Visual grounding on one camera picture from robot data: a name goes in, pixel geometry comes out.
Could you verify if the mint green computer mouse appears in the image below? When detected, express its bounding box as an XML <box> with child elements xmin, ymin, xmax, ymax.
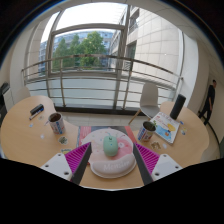
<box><xmin>102</xmin><ymin>134</ymin><xmax>120</xmax><ymax>158</ymax></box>

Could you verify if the colourful printed magazine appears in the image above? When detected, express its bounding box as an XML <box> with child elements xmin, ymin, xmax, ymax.
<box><xmin>149</xmin><ymin>111</ymin><xmax>181</xmax><ymax>145</ymax></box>

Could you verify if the pink round mouse pad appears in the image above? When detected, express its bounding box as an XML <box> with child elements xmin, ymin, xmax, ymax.
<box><xmin>80</xmin><ymin>127</ymin><xmax>138</xmax><ymax>180</ymax></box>

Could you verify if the black and white printer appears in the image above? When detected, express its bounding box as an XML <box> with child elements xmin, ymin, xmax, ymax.
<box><xmin>0</xmin><ymin>82</ymin><xmax>15</xmax><ymax>128</ymax></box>

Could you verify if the metal balcony railing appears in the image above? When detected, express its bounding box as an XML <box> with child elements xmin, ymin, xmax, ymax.
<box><xmin>21</xmin><ymin>53</ymin><xmax>184</xmax><ymax>111</ymax></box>

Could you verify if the white plastic chair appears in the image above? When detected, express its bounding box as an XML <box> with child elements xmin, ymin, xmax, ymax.
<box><xmin>16</xmin><ymin>86</ymin><xmax>32</xmax><ymax>101</ymax></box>

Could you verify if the blue and white marker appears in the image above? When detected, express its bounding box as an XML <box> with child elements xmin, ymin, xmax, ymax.
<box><xmin>28</xmin><ymin>109</ymin><xmax>45</xmax><ymax>121</ymax></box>

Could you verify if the person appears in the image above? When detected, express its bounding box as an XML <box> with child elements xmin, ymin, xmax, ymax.
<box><xmin>198</xmin><ymin>79</ymin><xmax>218</xmax><ymax>126</ymax></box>

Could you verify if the red printed mat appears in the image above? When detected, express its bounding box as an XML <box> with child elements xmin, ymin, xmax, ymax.
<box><xmin>76</xmin><ymin>125</ymin><xmax>138</xmax><ymax>150</ymax></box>

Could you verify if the black cylinder speaker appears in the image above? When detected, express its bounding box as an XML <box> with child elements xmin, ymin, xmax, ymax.
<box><xmin>169</xmin><ymin>93</ymin><xmax>187</xmax><ymax>121</ymax></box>

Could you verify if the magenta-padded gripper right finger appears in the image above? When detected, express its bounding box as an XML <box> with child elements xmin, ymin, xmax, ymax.
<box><xmin>132</xmin><ymin>142</ymin><xmax>184</xmax><ymax>186</ymax></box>

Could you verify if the white chair with wooden legs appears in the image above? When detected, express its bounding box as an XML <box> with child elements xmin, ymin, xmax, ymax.
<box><xmin>127</xmin><ymin>82</ymin><xmax>161</xmax><ymax>126</ymax></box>

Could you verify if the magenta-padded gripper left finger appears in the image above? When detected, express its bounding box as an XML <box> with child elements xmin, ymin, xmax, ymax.
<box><xmin>40</xmin><ymin>142</ymin><xmax>93</xmax><ymax>186</ymax></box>

